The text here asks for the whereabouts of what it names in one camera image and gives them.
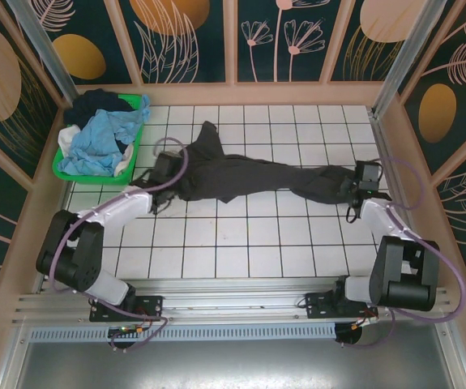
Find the grey t-shirt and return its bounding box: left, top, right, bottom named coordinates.
left=177, top=120, right=357, bottom=206

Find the green plastic laundry basket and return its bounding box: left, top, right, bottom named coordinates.
left=52, top=93, right=145, bottom=186

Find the white t-shirt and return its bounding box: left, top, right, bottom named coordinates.
left=57, top=125, right=136, bottom=177

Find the navy blue t-shirt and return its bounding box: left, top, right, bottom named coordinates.
left=64, top=89, right=136, bottom=147

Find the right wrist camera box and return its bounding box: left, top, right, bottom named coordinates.
left=356, top=160, right=382, bottom=184

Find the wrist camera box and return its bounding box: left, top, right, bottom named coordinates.
left=153, top=150, right=181, bottom=176
left=356, top=160, right=382, bottom=184

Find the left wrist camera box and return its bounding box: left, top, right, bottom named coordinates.
left=153, top=150, right=181, bottom=176

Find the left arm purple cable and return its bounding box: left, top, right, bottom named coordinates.
left=49, top=136, right=189, bottom=352

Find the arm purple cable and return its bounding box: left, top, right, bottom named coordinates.
left=340, top=156, right=466, bottom=349
left=49, top=136, right=189, bottom=352

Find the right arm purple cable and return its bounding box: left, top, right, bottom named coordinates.
left=340, top=156, right=466, bottom=349

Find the aluminium table edge rail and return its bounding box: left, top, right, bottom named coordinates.
left=372, top=109, right=448, bottom=293

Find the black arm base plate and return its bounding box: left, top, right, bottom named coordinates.
left=89, top=294, right=165, bottom=323
left=305, top=277, right=379, bottom=321

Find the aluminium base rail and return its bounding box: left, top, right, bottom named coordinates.
left=11, top=277, right=459, bottom=325

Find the aluminium frame post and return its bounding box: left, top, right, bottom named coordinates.
left=5, top=0, right=79, bottom=109
left=370, top=0, right=448, bottom=118

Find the grey slotted cable duct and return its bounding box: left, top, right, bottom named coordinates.
left=28, top=322, right=337, bottom=341

